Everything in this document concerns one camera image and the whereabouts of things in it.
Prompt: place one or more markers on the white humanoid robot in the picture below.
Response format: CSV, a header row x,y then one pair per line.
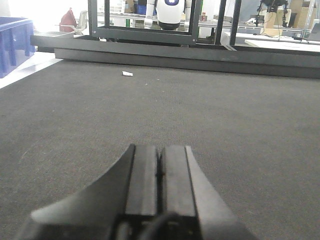
x,y
169,14

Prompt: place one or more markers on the black metal frame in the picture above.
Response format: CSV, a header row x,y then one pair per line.
x,y
178,50

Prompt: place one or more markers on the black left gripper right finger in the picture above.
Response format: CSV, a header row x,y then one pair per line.
x,y
187,191

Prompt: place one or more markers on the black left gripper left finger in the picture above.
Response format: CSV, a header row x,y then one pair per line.
x,y
127,190

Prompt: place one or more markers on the red bag on chair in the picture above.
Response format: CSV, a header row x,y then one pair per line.
x,y
67,20

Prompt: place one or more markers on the white paper scrap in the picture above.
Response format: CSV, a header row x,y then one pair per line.
x,y
127,74

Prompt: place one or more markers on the blue plastic crate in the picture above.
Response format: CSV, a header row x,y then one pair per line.
x,y
15,43

